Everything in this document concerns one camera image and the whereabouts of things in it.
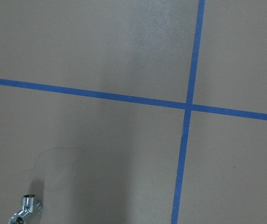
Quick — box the chrome angle pipe fitting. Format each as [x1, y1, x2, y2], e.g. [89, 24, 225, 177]
[8, 194, 43, 224]

